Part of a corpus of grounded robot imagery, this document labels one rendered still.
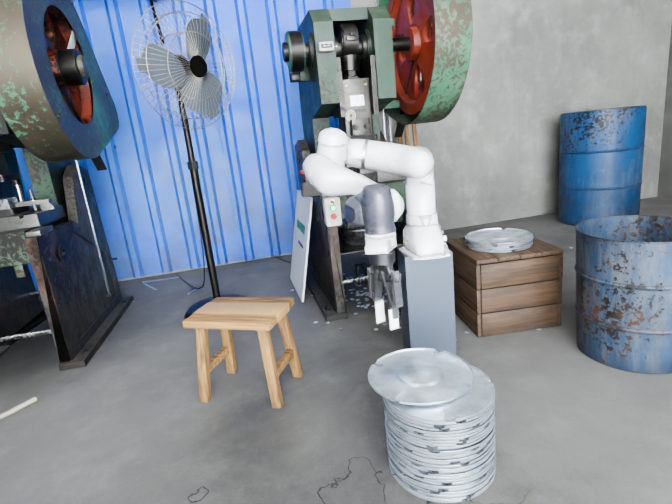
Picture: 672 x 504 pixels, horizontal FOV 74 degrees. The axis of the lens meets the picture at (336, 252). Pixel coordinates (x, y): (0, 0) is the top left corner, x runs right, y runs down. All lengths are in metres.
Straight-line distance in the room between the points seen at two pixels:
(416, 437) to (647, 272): 0.97
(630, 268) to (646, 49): 3.57
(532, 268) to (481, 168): 2.18
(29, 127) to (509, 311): 2.12
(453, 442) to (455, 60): 1.67
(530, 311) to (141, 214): 2.71
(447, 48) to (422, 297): 1.14
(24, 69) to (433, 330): 1.83
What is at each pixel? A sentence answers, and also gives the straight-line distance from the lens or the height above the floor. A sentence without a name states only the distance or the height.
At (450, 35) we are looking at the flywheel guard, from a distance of 2.26.
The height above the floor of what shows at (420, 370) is 0.25.
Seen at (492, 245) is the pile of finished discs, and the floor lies 0.38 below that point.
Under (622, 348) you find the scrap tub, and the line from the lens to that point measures 1.89.
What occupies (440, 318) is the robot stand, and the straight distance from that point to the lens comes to 1.78.
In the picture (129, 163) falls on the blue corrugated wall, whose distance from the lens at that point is 3.58.
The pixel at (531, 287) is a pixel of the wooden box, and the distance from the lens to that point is 2.08.
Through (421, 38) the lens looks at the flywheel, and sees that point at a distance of 2.55.
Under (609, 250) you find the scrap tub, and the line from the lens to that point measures 1.77.
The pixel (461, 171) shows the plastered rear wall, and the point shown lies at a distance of 4.03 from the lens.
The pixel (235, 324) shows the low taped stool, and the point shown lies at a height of 0.32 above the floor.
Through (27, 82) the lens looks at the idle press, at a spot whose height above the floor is 1.22.
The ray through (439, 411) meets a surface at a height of 0.24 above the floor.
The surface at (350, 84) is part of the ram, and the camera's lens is 2.40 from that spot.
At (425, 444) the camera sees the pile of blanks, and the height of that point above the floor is 0.17.
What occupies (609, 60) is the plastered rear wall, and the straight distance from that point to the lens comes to 4.87.
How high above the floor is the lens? 0.92
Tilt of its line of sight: 15 degrees down
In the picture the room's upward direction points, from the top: 6 degrees counter-clockwise
